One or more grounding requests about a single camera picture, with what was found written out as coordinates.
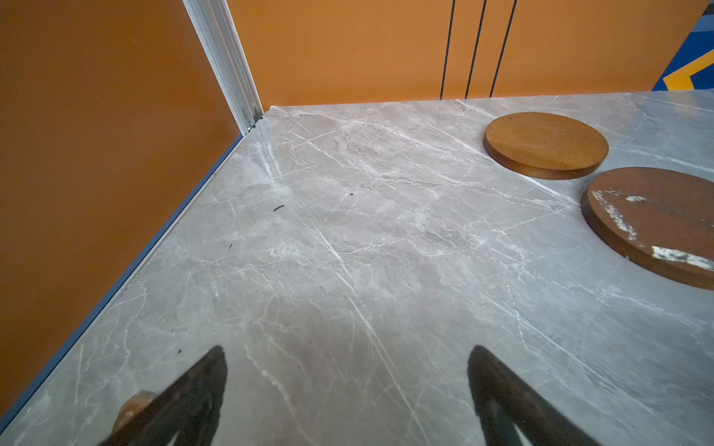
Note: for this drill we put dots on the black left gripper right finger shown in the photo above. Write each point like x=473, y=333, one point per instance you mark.
x=510, y=411

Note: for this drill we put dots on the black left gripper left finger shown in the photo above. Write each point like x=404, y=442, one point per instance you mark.
x=186, y=413

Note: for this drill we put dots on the dark brown glossy coaster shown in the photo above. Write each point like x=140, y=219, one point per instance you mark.
x=661, y=220

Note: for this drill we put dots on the light brown wooden coaster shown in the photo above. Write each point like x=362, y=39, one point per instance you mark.
x=545, y=145

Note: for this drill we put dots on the aluminium corner post left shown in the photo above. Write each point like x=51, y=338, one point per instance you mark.
x=215, y=28

